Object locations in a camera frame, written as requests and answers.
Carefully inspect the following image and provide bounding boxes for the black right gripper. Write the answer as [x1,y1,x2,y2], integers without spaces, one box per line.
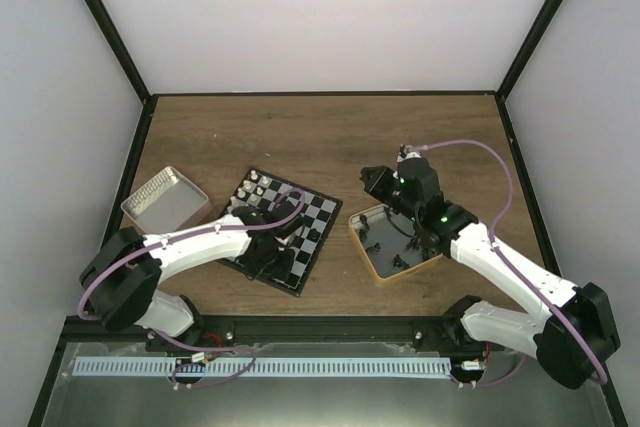
[361,165,421,222]

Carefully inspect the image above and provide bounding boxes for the black piece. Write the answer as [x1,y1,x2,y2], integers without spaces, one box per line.
[307,229,320,242]

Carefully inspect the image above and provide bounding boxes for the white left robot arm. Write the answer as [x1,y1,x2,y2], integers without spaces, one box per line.
[77,202,302,351]

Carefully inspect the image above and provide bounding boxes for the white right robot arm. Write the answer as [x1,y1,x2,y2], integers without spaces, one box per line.
[360,155,620,389]

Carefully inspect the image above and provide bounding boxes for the black white chessboard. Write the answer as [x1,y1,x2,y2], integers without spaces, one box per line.
[219,167,343,297]

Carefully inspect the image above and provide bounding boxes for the tan metal tray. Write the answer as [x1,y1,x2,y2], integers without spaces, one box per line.
[348,204,442,287]

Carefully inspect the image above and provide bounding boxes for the light blue slotted strip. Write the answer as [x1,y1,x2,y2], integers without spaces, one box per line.
[72,357,451,379]

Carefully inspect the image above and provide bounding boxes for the silver metal tray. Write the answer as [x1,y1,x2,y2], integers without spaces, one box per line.
[120,166,212,234]

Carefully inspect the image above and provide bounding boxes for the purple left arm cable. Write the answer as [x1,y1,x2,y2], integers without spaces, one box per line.
[77,188,306,320]

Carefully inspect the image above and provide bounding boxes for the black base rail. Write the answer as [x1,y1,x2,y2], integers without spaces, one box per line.
[144,314,506,354]

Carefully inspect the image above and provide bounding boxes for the black enclosure frame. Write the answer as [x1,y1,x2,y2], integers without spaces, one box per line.
[27,0,629,427]

